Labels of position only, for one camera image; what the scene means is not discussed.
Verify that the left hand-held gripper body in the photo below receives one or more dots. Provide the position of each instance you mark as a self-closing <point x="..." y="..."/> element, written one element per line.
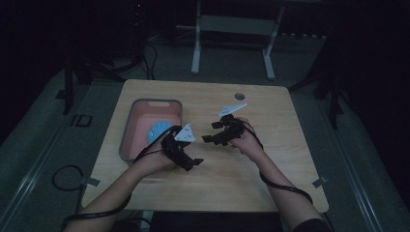
<point x="175" y="151"/>

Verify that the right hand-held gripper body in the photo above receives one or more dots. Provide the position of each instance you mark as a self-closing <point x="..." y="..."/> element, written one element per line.
<point x="232" y="129"/>

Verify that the blue glove with grey cuff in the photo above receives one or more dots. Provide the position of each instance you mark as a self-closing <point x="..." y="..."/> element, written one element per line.
<point x="158" y="130"/>

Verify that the pink bin with grey rim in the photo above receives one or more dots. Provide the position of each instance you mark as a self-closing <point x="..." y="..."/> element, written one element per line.
<point x="145" y="112"/>

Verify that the person's right hand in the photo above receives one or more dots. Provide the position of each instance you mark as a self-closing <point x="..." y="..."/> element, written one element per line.
<point x="251" y="145"/>

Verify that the person's left hand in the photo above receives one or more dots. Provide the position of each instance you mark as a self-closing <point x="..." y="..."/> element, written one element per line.
<point x="153" y="162"/>

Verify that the grey tape strip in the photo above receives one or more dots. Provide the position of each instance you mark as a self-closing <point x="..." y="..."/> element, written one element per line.
<point x="319" y="182"/>
<point x="92" y="182"/>

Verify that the white metal stand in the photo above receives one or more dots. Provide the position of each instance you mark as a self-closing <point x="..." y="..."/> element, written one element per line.
<point x="235" y="24"/>

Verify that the black tripod stand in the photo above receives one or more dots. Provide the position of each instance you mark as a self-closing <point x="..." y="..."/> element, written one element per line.
<point x="69" y="83"/>
<point x="332" y="96"/>

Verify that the black rectangular floor frame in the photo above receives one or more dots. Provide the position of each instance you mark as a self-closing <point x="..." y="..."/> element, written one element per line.
<point x="74" y="120"/>

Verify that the grey floor rail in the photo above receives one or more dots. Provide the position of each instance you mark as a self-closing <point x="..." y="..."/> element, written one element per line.
<point x="357" y="180"/>

